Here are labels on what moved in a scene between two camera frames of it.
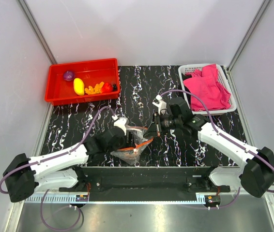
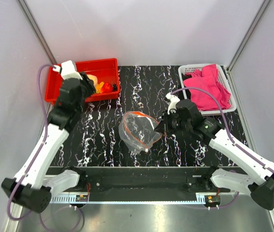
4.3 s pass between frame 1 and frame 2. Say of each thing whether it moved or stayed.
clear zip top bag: moved
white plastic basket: stayed
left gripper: moved
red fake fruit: stayed
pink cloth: stayed
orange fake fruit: stayed
